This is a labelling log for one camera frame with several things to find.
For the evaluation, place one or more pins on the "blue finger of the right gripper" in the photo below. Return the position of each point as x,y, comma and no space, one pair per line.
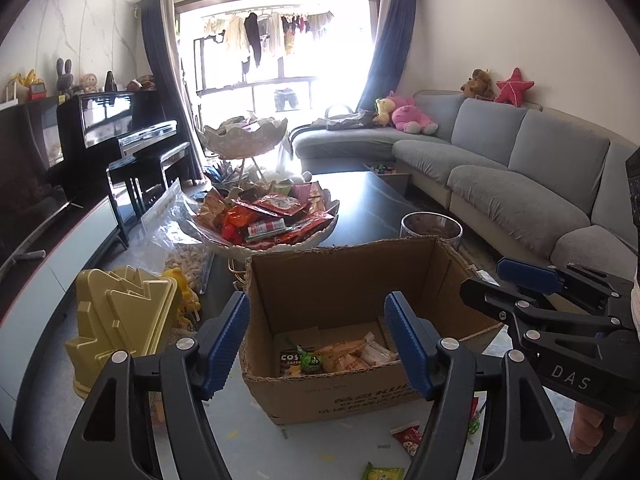
535,278

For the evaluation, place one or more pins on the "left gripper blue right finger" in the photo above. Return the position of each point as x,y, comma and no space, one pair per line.
416,342

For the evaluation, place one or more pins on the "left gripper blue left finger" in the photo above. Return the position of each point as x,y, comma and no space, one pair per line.
220,340

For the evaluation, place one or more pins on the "dark red candy packet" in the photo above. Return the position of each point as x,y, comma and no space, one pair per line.
409,437

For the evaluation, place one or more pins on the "brown bear biscuit packet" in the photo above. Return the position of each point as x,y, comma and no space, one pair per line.
296,360

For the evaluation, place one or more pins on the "clear plastic bag of snacks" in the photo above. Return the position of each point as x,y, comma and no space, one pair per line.
172,241

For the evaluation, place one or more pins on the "right hand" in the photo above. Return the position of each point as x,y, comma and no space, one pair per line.
588,427

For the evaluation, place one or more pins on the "grey sectional sofa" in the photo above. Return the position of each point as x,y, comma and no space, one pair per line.
534,183

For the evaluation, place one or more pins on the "yellow lidded snack container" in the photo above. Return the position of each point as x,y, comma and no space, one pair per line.
125,309

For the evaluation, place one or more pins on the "brown cardboard box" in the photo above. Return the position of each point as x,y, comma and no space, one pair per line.
332,301

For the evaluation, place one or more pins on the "white two-tier snack tray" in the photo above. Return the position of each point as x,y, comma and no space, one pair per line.
252,214

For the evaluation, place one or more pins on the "green candy packet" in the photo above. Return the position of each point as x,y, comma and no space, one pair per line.
372,472

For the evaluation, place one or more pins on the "grey toy storage box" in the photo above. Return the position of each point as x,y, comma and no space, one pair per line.
397,179

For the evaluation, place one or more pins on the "black piano bench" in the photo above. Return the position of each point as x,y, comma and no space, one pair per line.
138,181

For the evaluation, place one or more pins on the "white tv cabinet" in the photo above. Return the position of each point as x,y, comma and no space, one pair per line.
36,302

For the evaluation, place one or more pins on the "red star pillow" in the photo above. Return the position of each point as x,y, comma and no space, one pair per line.
512,90

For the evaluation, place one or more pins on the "brown plush dog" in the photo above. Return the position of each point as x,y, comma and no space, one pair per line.
478,86

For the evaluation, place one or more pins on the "pink plush pig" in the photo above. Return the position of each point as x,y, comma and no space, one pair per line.
408,118

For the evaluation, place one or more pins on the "grey bag on sofa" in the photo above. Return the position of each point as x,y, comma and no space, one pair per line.
353,119

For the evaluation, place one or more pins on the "yellow plush toy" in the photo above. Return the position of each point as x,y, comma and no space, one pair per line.
384,109

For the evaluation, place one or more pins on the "black television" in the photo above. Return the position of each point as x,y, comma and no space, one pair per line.
36,153

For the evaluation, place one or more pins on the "black upright piano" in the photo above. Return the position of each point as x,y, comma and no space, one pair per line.
108,126

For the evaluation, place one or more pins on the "pink doll figure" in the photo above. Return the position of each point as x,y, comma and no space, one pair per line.
89,83

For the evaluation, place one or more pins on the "left blue curtain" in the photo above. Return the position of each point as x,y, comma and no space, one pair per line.
158,26

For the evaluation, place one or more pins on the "blue curtain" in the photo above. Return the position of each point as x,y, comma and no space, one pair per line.
158,26
392,43

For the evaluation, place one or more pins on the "grey bunny figure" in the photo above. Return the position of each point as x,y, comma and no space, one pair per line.
65,81

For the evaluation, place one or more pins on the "hanging laundry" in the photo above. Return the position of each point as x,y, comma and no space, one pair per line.
249,36

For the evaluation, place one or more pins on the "right blue curtain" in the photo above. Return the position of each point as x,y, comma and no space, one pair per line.
392,43

